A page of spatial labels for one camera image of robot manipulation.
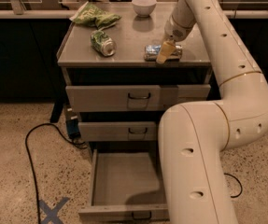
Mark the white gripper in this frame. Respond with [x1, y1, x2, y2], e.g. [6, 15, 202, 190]
[156, 15, 193, 64]

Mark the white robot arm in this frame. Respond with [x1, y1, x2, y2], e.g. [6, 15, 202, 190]
[158, 0, 268, 224]

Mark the green crushed soda can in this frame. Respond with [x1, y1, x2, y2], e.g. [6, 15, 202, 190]
[91, 30, 117, 57]

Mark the grey metal drawer cabinet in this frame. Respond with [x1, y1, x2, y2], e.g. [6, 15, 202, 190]
[58, 3, 212, 149]

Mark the grey top drawer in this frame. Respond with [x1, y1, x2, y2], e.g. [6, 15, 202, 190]
[66, 84, 210, 112]

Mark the grey middle drawer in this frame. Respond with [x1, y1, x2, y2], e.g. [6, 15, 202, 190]
[78, 121, 157, 142]

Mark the grey open bottom drawer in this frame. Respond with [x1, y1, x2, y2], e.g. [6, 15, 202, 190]
[78, 148, 169, 223]

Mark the white ceramic bowl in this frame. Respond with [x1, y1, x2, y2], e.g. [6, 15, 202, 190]
[132, 0, 157, 17]

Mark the green chip bag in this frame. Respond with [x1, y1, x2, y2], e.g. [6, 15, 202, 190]
[70, 2, 121, 30]

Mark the blue power adapter box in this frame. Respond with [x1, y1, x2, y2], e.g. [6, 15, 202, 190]
[65, 107, 80, 139]

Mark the dark counter cabinet background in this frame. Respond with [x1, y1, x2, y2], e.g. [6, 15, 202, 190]
[0, 19, 70, 103]

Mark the blue tape cross mark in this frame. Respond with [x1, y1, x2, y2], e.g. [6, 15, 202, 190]
[39, 197, 69, 224]

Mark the black cable left floor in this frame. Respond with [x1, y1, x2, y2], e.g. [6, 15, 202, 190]
[24, 122, 88, 224]

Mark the black cable floor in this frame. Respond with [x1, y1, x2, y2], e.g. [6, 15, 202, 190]
[24, 122, 88, 224]
[224, 172, 244, 199]

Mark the black cable right floor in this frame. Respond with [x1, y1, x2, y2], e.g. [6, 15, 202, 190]
[224, 172, 244, 199]

